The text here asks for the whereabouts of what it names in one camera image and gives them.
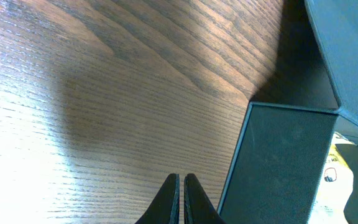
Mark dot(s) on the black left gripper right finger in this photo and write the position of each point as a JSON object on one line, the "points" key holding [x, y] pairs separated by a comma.
{"points": [[197, 206]]}

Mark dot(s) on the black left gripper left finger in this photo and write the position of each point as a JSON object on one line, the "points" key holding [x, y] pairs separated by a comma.
{"points": [[165, 207]]}

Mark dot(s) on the black gift box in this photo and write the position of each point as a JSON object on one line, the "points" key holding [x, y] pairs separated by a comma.
{"points": [[290, 121]]}

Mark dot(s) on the yellow candy bag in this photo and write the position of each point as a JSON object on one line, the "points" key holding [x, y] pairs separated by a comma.
{"points": [[335, 187]]}

